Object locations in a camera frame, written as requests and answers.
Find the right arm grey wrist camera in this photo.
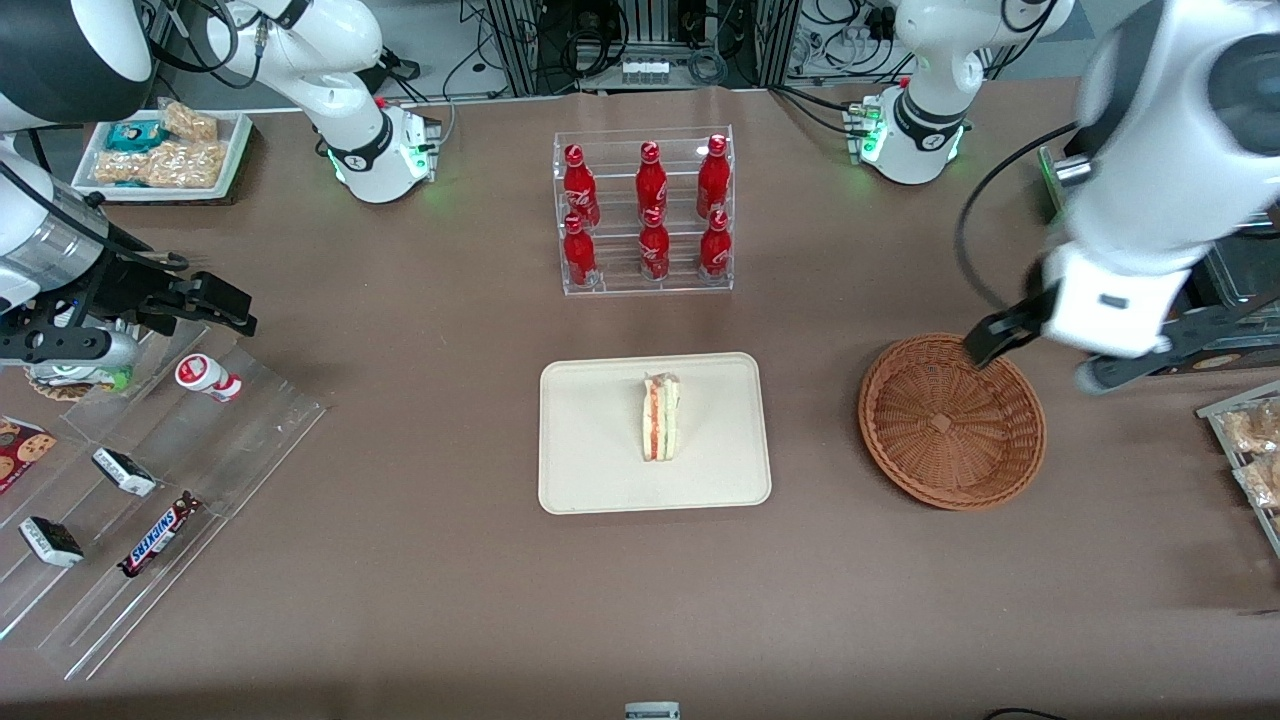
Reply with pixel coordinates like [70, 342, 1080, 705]
[0, 324, 142, 367]

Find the large peanut brittle packet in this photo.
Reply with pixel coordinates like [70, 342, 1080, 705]
[94, 140, 228, 190]

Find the black sealing machine yellow panel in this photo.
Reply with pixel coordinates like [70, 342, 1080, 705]
[1038, 143, 1280, 378]

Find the brown wicker basket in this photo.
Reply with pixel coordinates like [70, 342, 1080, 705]
[858, 333, 1047, 511]

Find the clear acrylic bottle rack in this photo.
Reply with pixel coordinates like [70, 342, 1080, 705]
[552, 126, 735, 297]

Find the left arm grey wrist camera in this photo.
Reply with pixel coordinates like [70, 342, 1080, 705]
[1077, 298, 1280, 394]

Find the brown Snickers bar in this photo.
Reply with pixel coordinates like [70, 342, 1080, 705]
[117, 491, 204, 579]

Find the teal snack packet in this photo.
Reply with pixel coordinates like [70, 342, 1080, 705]
[104, 120, 164, 153]

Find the clear bagged pastry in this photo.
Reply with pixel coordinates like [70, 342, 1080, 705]
[1234, 455, 1280, 513]
[1221, 399, 1280, 457]

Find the white snack tray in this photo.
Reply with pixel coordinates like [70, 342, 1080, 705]
[71, 108, 253, 203]

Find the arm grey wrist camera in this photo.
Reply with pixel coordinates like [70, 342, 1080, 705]
[0, 324, 142, 367]
[1077, 298, 1280, 394]

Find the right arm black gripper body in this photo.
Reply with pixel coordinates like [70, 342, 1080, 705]
[95, 258, 203, 337]

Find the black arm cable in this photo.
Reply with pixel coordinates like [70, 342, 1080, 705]
[953, 120, 1087, 314]

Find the beige plastic tray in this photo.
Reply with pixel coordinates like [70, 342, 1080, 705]
[538, 352, 773, 516]

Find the red cola bottle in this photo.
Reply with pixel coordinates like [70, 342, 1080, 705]
[699, 209, 732, 279]
[697, 134, 731, 219]
[562, 144, 601, 227]
[639, 207, 672, 282]
[636, 141, 669, 216]
[562, 214, 598, 289]

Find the small peanut brittle packet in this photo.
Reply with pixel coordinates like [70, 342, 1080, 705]
[159, 100, 220, 143]

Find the aluminium frame rack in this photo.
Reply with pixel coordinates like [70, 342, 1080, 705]
[478, 0, 803, 98]

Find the red cookie packet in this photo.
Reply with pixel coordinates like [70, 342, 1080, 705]
[0, 417, 58, 494]

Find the grey snack tray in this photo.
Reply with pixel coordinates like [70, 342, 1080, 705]
[1196, 379, 1280, 558]

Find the black white snack bar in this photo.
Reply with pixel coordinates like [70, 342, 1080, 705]
[19, 516, 86, 569]
[92, 447, 158, 498]

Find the clear acrylic stepped display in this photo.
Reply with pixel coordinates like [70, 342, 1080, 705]
[0, 320, 332, 682]

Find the red white yogurt bottle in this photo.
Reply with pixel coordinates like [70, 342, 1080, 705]
[175, 353, 244, 403]

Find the triangular sandwich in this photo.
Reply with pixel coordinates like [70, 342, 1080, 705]
[642, 372, 682, 463]

